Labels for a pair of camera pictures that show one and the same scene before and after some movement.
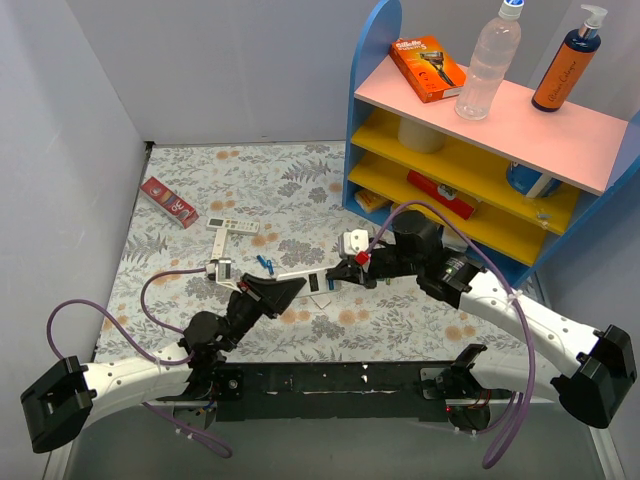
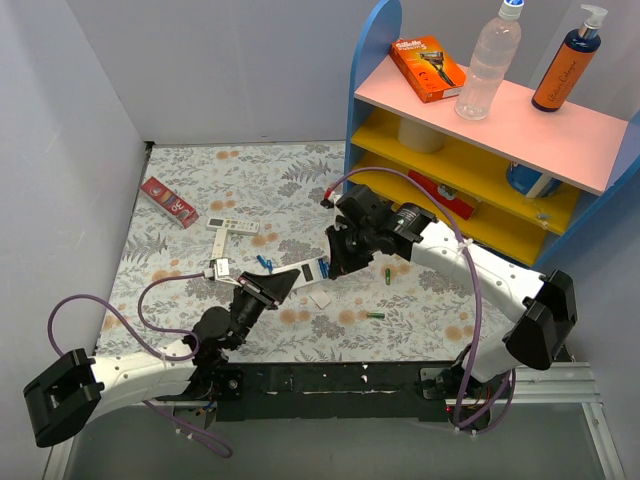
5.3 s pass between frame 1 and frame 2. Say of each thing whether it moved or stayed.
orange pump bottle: stayed
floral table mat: stayed
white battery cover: stayed
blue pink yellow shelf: stayed
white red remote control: moved
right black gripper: moved
